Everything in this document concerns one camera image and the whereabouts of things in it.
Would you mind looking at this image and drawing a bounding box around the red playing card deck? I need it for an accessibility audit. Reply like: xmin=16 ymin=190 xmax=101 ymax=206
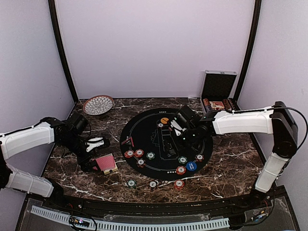
xmin=93 ymin=154 xmax=117 ymax=171

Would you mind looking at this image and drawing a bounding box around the blue small blind button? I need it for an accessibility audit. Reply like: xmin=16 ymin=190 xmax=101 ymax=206
xmin=186 ymin=162 xmax=197 ymax=171

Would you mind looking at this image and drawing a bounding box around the orange dealer button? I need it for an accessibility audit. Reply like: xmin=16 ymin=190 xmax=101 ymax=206
xmin=160 ymin=117 xmax=169 ymax=125

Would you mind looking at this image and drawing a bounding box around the red poker chip stack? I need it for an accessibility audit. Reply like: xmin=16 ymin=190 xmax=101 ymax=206
xmin=174 ymin=180 xmax=185 ymax=190

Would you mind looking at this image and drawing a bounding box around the green poker chip stack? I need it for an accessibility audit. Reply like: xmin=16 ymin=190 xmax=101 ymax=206
xmin=127 ymin=180 xmax=137 ymax=189

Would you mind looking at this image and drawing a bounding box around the brown poker chip stack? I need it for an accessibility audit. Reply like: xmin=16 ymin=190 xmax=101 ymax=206
xmin=149 ymin=180 xmax=159 ymax=189

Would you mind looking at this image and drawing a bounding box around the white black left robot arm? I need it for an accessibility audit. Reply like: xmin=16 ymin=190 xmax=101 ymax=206
xmin=0 ymin=117 xmax=106 ymax=198

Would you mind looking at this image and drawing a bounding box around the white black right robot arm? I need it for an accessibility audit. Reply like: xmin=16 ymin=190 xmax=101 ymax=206
xmin=167 ymin=101 xmax=298 ymax=193

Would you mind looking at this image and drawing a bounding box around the round black poker mat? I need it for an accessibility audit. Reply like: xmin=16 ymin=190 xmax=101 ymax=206
xmin=120 ymin=108 xmax=213 ymax=180

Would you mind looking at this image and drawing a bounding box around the floral patterned ceramic bowl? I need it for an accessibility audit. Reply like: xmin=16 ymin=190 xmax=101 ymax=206
xmin=83 ymin=95 xmax=114 ymax=116

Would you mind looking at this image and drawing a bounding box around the aluminium poker chip case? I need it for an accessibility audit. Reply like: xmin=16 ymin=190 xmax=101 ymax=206
xmin=200 ymin=70 xmax=237 ymax=113

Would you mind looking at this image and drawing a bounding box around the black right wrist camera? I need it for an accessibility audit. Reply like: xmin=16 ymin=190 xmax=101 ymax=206
xmin=174 ymin=105 xmax=200 ymax=128

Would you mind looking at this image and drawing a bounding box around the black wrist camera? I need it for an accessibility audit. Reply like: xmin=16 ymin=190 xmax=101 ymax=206
xmin=174 ymin=105 xmax=200 ymax=128
xmin=67 ymin=113 xmax=89 ymax=135

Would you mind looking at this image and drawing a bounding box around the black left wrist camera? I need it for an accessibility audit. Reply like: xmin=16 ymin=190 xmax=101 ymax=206
xmin=67 ymin=113 xmax=89 ymax=135

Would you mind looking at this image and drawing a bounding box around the white slotted cable duct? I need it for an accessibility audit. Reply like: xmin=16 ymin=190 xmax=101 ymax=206
xmin=30 ymin=205 xmax=230 ymax=231

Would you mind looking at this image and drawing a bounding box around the black front table rail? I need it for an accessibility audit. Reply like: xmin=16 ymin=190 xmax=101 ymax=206
xmin=38 ymin=191 xmax=273 ymax=217

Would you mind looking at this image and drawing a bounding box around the right black frame post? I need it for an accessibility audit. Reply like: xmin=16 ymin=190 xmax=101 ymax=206
xmin=233 ymin=0 xmax=262 ymax=103

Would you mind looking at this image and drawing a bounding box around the black frame post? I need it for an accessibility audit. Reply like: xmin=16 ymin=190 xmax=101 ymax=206
xmin=48 ymin=0 xmax=79 ymax=103
xmin=233 ymin=0 xmax=262 ymax=103

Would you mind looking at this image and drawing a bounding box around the left black frame post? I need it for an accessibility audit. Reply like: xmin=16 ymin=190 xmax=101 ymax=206
xmin=48 ymin=0 xmax=79 ymax=103

